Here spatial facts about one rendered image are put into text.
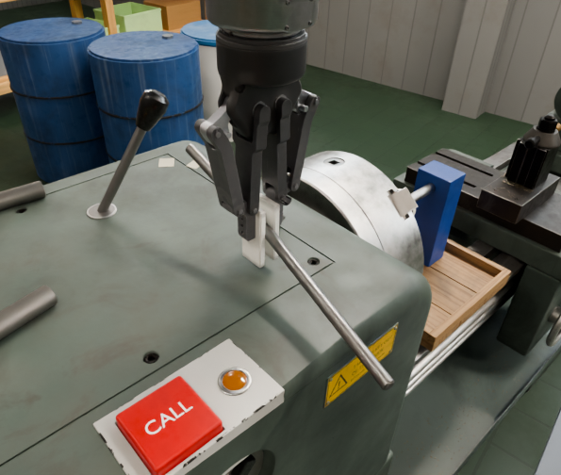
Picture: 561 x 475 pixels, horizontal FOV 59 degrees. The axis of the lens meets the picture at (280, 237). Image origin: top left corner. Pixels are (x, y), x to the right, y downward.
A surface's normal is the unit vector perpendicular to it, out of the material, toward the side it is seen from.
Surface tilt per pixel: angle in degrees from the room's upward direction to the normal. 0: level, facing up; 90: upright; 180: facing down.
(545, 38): 90
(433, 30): 90
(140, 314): 0
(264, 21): 90
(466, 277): 0
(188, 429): 0
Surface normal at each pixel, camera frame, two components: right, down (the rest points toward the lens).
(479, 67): -0.62, 0.45
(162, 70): 0.51, 0.52
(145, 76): 0.21, 0.59
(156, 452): 0.03, -0.80
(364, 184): 0.26, -0.60
